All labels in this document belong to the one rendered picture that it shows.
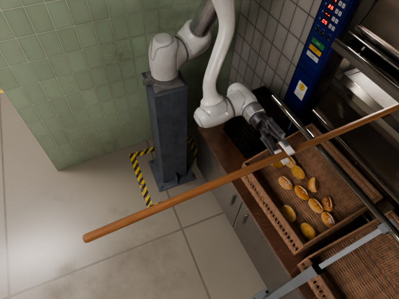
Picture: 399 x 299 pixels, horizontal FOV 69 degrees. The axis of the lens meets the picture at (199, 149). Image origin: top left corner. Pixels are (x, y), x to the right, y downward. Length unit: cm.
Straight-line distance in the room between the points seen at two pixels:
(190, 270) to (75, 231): 90
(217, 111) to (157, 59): 48
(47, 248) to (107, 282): 52
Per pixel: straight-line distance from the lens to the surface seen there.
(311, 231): 171
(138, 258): 223
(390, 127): 155
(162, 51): 153
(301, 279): 145
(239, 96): 130
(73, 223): 244
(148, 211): 102
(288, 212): 172
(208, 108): 124
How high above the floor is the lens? 213
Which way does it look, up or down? 54 degrees down
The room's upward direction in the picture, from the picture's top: 4 degrees clockwise
